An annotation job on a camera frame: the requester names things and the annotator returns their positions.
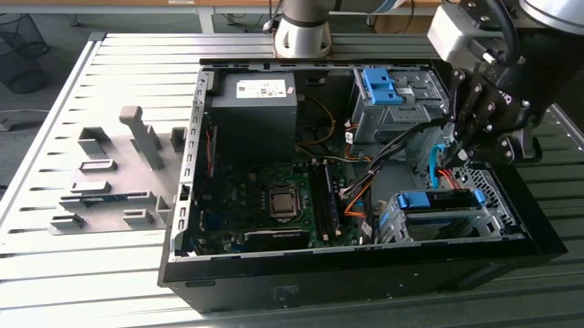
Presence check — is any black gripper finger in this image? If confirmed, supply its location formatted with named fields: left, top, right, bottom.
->
left=457, top=131, right=526, bottom=165
left=447, top=67, right=498, bottom=169

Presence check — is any orange wire with black plug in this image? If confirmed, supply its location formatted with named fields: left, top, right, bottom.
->
left=435, top=167, right=461, bottom=191

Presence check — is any hard disk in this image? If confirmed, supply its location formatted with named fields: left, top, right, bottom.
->
left=378, top=189, right=485, bottom=242

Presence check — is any metal disk bay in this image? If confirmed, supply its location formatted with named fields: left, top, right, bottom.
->
left=373, top=187, right=520, bottom=245

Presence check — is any metal drive cage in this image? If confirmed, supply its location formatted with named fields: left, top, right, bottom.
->
left=350, top=68, right=457, bottom=145

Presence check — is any blue plastic cage latch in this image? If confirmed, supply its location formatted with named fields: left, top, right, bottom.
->
left=358, top=68, right=406, bottom=106

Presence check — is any black RAM stick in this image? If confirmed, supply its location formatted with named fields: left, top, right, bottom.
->
left=322, top=159, right=343, bottom=238

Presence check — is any black RAM slot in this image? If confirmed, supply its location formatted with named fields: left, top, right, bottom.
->
left=307, top=159, right=330, bottom=242

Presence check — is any grey power supply unit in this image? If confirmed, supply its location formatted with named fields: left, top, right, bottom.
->
left=210, top=70, right=299, bottom=156

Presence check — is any green motherboard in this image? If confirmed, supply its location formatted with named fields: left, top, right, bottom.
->
left=195, top=159, right=369, bottom=256

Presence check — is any silver CPU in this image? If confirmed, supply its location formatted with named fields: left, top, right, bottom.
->
left=271, top=193, right=298, bottom=215

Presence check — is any CPU socket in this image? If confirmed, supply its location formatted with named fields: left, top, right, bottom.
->
left=266, top=184, right=303, bottom=221

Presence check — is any black graphics card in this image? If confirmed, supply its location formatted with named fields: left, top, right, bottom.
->
left=243, top=228, right=311, bottom=252

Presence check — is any black PC case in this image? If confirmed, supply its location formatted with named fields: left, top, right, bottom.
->
left=156, top=57, right=569, bottom=314

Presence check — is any white-framed wooden desk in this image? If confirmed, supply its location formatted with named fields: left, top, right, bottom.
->
left=0, top=0, right=457, bottom=35

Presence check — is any grey parts rack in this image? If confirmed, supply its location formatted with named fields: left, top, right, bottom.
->
left=48, top=105, right=188, bottom=237

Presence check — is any RAM stick with blue chips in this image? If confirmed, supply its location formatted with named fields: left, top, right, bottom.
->
left=59, top=193, right=151, bottom=203

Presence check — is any black mesh waste bin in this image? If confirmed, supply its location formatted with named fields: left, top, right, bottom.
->
left=0, top=14, right=50, bottom=95

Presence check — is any black camera cable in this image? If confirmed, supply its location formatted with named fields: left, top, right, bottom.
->
left=482, top=0, right=522, bottom=65

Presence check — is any blue wire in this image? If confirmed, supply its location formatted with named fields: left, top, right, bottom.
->
left=427, top=143, right=453, bottom=189

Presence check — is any black cable bundle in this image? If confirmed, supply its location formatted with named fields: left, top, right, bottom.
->
left=339, top=119, right=450, bottom=199

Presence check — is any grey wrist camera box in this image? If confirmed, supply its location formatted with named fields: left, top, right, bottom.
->
left=426, top=5, right=510, bottom=66

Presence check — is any coloured power wire bundle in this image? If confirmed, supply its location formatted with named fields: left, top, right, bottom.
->
left=298, top=146, right=373, bottom=165

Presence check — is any thin yellow wire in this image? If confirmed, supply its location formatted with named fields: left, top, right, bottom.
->
left=295, top=95, right=338, bottom=147

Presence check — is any orange flat wire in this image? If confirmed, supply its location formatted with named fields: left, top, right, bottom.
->
left=343, top=189, right=369, bottom=218

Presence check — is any white floor cable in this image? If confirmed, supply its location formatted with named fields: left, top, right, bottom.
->
left=0, top=108, right=52, bottom=133

